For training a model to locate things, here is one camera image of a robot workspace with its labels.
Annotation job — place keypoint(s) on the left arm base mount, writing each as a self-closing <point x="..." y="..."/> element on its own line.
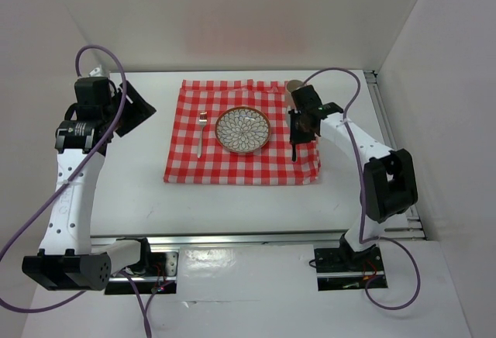
<point x="159" y="275"/>

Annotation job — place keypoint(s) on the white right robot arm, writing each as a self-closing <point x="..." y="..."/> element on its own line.
<point x="386" y="176"/>

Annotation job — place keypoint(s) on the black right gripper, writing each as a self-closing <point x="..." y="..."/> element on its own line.
<point x="295" y="136"/>

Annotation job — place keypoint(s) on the red white checkered cloth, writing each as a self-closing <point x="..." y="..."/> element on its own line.
<point x="271" y="165"/>

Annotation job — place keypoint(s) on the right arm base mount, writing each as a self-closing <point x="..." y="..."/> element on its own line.
<point x="334" y="274"/>

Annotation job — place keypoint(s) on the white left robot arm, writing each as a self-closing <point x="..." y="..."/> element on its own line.
<point x="65" y="260"/>

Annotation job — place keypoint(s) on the silver fork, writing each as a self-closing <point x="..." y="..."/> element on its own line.
<point x="202" y="121"/>

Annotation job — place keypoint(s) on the beige paper cup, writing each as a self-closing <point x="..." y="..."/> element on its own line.
<point x="290" y="87"/>

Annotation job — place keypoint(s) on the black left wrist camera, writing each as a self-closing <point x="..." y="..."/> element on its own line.
<point x="93" y="91"/>

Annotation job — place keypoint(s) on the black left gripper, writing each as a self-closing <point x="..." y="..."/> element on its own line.
<point x="139" y="109"/>

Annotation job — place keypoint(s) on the silver table knife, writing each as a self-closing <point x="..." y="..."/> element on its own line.
<point x="292" y="128"/>

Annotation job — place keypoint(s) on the aluminium front rail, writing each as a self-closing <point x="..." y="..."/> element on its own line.
<point x="256" y="238"/>

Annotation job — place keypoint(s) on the patterned ceramic plate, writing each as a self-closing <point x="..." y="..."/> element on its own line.
<point x="242" y="130"/>

